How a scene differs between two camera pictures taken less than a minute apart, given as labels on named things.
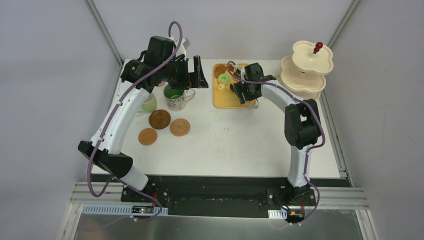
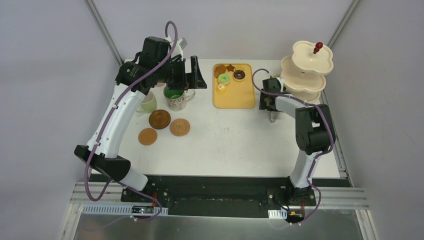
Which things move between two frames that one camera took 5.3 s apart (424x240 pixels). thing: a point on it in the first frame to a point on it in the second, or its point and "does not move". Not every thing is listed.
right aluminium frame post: (343, 23) does not move
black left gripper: (190, 74) does not move
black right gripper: (247, 87) to (265, 101)
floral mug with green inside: (177, 99) does not move
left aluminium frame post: (94, 12) does not move
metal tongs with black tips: (254, 106) to (273, 116)
